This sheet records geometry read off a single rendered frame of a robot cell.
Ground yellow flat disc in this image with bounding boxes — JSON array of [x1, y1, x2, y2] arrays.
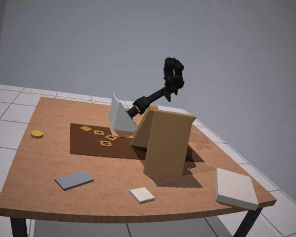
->
[[31, 130, 43, 138]]

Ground tan tile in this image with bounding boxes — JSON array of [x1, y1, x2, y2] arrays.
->
[[94, 130, 104, 136], [100, 141, 112, 147], [105, 134, 118, 141], [80, 126, 92, 132]]

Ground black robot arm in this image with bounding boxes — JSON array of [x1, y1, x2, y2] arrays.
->
[[126, 58, 184, 119]]

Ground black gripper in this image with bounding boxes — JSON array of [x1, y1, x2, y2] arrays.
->
[[160, 72, 183, 102]]

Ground tan wooden board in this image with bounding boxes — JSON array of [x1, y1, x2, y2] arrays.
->
[[130, 105, 197, 176]]

